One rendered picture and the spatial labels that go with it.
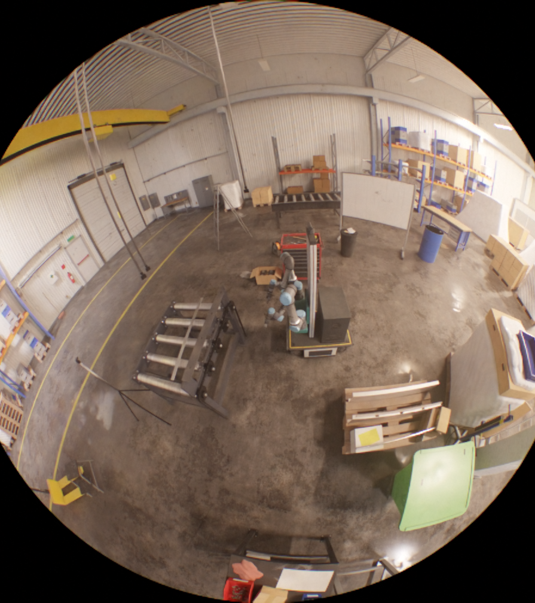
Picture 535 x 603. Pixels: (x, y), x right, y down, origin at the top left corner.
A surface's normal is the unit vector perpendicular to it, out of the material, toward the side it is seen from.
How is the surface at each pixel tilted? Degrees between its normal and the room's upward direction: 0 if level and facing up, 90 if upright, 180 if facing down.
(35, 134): 90
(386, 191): 90
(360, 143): 90
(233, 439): 0
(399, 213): 90
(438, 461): 0
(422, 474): 0
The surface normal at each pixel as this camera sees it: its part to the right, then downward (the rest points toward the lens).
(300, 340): -0.14, -0.71
